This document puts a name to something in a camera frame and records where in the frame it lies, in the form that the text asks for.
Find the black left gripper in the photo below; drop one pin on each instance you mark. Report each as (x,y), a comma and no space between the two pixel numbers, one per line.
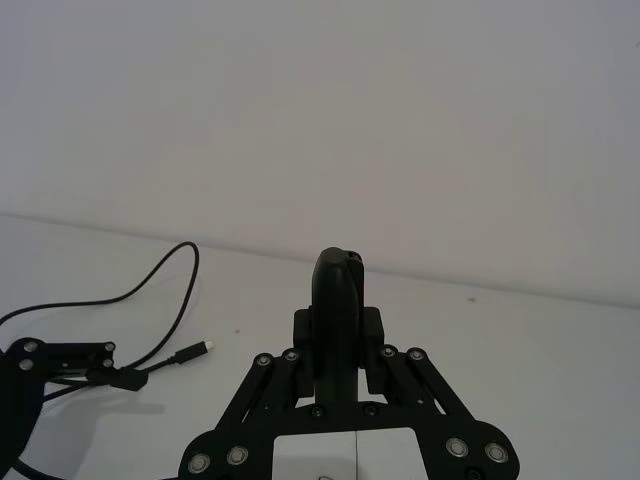
(17,400)

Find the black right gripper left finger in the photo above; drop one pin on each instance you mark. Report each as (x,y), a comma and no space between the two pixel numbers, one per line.
(332,320)

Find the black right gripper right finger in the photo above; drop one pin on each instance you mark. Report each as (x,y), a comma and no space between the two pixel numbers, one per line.
(372,350)

